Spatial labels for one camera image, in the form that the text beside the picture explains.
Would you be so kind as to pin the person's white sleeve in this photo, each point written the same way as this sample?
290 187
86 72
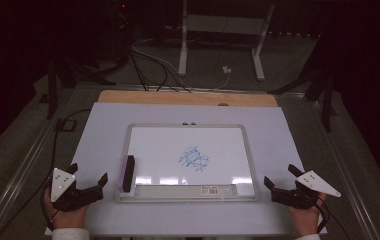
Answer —
70 234
308 237

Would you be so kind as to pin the person's right hand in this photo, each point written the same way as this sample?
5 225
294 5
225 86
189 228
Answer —
306 218

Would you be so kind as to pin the black square floor plate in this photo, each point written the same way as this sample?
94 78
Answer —
65 125

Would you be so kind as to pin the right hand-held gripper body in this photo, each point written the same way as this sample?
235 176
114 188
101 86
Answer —
314 185

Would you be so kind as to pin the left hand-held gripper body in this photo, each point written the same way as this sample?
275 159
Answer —
61 185

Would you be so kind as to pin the white table cover sheet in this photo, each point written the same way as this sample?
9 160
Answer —
104 133

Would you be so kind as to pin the aluminium frame rail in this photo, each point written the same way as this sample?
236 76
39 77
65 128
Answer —
351 173
28 163

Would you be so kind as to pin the black and purple whiteboard eraser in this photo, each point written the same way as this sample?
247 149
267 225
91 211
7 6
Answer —
128 173

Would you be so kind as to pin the person's left white sleeve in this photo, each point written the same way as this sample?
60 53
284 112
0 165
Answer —
70 234

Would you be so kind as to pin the person's left hand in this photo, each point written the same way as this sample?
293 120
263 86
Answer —
67 218

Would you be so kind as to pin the black tripod stand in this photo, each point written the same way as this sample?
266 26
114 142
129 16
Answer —
53 86
326 100

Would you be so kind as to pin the silver-framed whiteboard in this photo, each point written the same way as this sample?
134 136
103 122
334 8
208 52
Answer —
164 146

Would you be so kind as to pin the person's right white sleeve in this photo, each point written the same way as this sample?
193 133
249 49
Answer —
308 237

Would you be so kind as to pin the grey metal stand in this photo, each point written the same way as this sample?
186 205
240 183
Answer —
224 24

